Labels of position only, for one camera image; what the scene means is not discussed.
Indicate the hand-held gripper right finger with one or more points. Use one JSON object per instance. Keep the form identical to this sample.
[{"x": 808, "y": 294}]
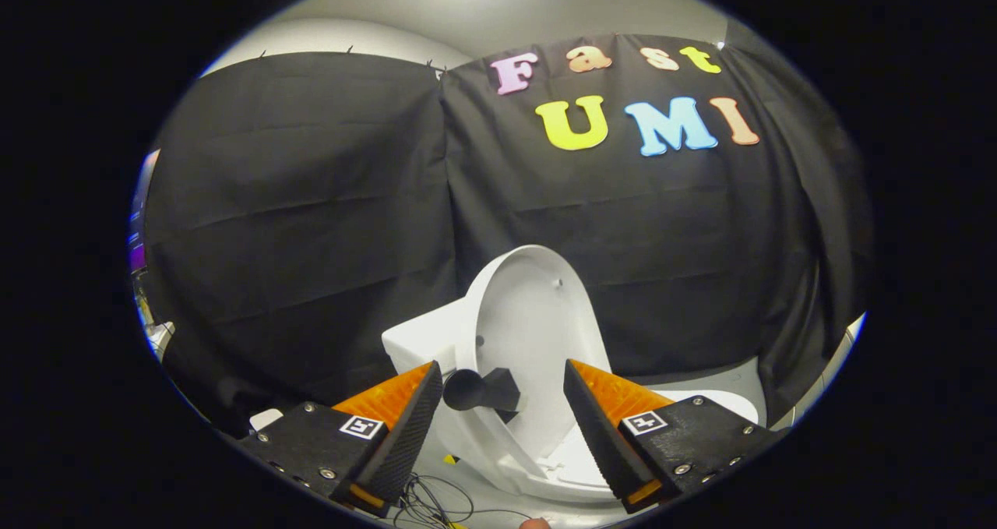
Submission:
[{"x": 600, "y": 443}]

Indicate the small white object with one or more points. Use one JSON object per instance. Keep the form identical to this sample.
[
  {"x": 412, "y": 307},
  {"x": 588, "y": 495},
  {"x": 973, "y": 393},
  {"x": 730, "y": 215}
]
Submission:
[{"x": 265, "y": 419}]

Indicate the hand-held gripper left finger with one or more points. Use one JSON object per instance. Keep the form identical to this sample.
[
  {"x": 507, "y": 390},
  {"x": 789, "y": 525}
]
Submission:
[{"x": 405, "y": 443}]

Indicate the white toilet lid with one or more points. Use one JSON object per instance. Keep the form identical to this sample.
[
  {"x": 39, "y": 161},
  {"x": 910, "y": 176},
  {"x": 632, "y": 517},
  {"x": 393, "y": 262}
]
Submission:
[{"x": 537, "y": 319}]

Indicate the purple lit screen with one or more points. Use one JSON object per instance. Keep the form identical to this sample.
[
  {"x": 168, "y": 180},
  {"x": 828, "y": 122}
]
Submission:
[{"x": 137, "y": 248}]

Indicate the black backdrop cloth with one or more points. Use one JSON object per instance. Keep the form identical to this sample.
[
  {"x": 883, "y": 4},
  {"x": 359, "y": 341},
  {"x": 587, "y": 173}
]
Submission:
[{"x": 311, "y": 225}]

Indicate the white toilet with tank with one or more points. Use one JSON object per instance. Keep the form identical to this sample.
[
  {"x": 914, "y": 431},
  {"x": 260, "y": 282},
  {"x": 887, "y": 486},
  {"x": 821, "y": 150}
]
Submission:
[{"x": 420, "y": 338}]

